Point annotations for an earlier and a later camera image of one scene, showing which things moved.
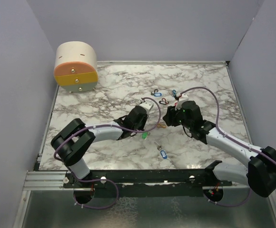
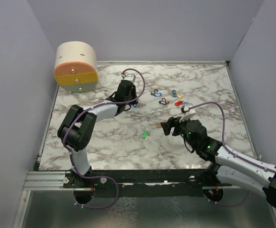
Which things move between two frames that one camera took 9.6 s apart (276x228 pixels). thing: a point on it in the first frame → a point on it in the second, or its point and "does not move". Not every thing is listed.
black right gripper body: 176,118 → 180,128
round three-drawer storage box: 76,68 does not move
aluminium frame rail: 54,181 does not move
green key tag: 144,135 does not move
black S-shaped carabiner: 154,90 does not move
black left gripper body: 141,126 → 133,96
